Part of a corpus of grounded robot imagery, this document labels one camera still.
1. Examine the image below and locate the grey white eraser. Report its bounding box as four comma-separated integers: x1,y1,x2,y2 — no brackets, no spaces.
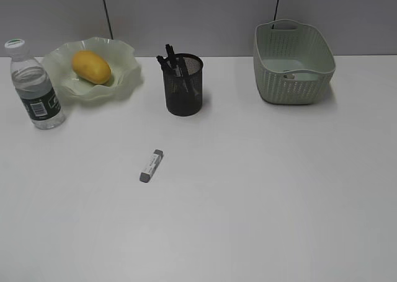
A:
140,149,164,183

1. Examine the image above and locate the black marker pen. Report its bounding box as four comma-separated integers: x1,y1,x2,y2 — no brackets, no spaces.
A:
156,55,174,76
177,55,198,97
166,44,180,76

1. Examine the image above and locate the white waste paper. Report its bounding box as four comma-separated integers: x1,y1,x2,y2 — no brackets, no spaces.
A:
283,70,298,80

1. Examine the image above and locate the yellow mango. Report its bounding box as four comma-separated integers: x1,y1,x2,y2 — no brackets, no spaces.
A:
71,50,112,85

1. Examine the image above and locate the clear plastic water bottle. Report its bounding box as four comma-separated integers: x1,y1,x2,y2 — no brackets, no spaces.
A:
4,38,66,130

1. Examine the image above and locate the black mesh pen holder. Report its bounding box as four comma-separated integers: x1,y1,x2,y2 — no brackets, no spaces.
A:
161,53,203,117

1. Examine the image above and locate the pale green wavy plate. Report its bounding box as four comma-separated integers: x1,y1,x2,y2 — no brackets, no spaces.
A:
42,37,143,104

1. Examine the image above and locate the pale green plastic basket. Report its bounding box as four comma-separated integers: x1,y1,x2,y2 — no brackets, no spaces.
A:
253,19,336,105

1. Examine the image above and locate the black wall cable left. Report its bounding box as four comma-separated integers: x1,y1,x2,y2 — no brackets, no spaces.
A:
99,0,115,40

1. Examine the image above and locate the black wall cable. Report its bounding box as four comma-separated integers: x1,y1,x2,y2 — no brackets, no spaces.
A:
272,0,284,30
99,0,115,40

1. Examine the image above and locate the black wall cable right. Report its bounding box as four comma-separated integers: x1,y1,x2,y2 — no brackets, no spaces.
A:
272,0,284,30

